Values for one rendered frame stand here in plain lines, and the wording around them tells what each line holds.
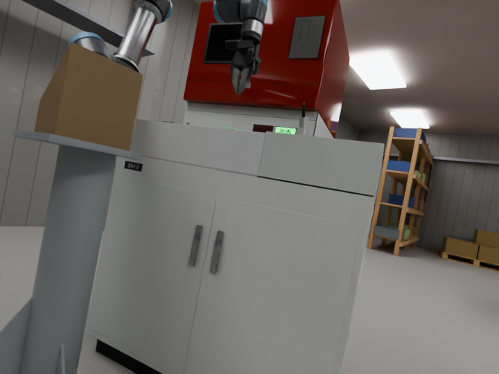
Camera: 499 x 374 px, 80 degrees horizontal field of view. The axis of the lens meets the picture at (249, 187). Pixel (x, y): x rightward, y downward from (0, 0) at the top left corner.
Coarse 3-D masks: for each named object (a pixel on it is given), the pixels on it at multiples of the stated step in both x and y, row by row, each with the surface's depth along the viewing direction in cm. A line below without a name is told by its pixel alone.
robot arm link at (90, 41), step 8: (80, 32) 98; (88, 32) 99; (72, 40) 97; (80, 40) 95; (88, 40) 96; (96, 40) 98; (88, 48) 94; (96, 48) 95; (104, 48) 99; (112, 56) 103
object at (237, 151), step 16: (144, 128) 115; (160, 128) 112; (176, 128) 109; (192, 128) 106; (208, 128) 104; (224, 128) 101; (144, 144) 114; (160, 144) 111; (176, 144) 108; (192, 144) 106; (208, 144) 103; (224, 144) 101; (240, 144) 98; (256, 144) 96; (176, 160) 108; (192, 160) 105; (208, 160) 103; (224, 160) 100; (240, 160) 98; (256, 160) 96
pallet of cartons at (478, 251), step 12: (444, 240) 660; (456, 240) 630; (480, 240) 643; (492, 240) 633; (444, 252) 637; (456, 252) 629; (468, 252) 620; (480, 252) 611; (492, 252) 602; (468, 264) 617; (480, 264) 639
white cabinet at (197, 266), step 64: (128, 192) 115; (192, 192) 104; (256, 192) 95; (320, 192) 87; (128, 256) 113; (192, 256) 101; (256, 256) 93; (320, 256) 86; (128, 320) 111; (192, 320) 101; (256, 320) 92; (320, 320) 84
